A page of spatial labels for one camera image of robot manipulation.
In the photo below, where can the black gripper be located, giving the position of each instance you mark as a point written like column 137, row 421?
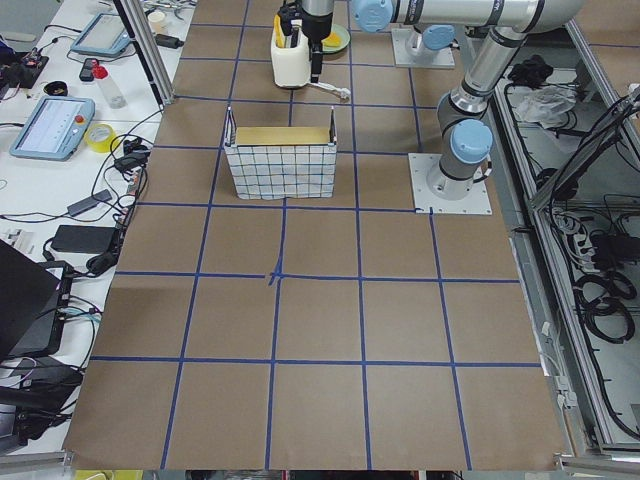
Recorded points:
column 317, row 32

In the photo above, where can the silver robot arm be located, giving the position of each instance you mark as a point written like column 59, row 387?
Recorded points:
column 433, row 37
column 461, row 110

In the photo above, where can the white two-slot toaster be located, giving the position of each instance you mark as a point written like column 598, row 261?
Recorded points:
column 291, row 67

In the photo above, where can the bread slice in toaster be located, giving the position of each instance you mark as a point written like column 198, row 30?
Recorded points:
column 280, row 31

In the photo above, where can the triangular orange bread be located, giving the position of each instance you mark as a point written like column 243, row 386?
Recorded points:
column 332, row 43

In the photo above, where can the light green plate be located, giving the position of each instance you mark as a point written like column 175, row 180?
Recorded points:
column 345, row 36

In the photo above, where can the white paper cup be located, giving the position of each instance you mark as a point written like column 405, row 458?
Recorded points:
column 158, row 22

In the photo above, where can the clear bottle red cap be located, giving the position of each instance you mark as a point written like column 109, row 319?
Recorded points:
column 110, row 90

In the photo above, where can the far blue teach pendant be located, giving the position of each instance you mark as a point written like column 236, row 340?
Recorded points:
column 104, row 36

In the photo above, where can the blue teach pendant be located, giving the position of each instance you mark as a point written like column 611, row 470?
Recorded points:
column 55, row 128
column 104, row 36

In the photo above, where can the black remote phone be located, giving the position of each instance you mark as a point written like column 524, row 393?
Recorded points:
column 86, row 73

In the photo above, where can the yellow tape roll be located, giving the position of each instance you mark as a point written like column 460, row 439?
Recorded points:
column 99, row 137

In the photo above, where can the small black bowl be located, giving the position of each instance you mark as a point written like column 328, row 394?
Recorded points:
column 56, row 88

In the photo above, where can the crumpled white cloth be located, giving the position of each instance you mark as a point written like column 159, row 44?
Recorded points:
column 547, row 106

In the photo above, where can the near blue teach pendant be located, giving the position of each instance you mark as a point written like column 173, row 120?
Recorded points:
column 55, row 128

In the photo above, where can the black power adapter brick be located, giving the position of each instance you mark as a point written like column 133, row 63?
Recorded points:
column 83, row 239

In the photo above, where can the black laptop computer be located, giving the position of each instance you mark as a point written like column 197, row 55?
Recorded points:
column 33, row 297

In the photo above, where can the wire basket with checked cloth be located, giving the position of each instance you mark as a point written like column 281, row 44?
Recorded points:
column 272, row 163

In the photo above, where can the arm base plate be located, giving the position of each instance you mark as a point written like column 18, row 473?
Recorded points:
column 442, row 59
column 435, row 193

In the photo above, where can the aluminium frame post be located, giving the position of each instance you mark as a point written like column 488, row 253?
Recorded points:
column 140, row 34

